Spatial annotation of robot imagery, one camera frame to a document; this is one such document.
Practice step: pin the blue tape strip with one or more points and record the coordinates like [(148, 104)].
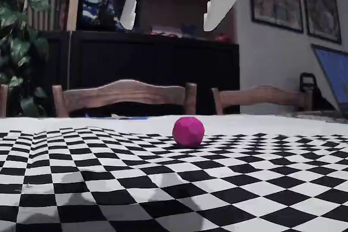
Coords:
[(138, 118)]

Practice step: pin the black white checkered mat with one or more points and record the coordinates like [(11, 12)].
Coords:
[(174, 188)]

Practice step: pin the black framed picture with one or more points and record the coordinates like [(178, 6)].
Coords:
[(320, 6), (277, 1)]

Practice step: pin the green leafy plant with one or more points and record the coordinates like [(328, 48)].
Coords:
[(16, 50)]

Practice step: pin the blue swirl painting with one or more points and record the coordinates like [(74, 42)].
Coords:
[(95, 6)]

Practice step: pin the small tan paper scrap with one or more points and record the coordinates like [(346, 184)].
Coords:
[(118, 116)]

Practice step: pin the wooden bookshelf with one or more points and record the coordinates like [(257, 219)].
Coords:
[(74, 3)]

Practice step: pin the stack of papers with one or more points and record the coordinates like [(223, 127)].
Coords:
[(166, 31)]

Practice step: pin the black cabinet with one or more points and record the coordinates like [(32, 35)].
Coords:
[(149, 61)]

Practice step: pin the small red object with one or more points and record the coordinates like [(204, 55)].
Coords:
[(222, 37)]

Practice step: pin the pink faceted ball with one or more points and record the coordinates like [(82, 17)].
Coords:
[(188, 131)]

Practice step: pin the open laptop blue screen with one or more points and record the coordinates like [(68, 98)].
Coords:
[(335, 71)]

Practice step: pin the row of upright books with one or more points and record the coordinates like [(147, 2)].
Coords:
[(49, 12)]

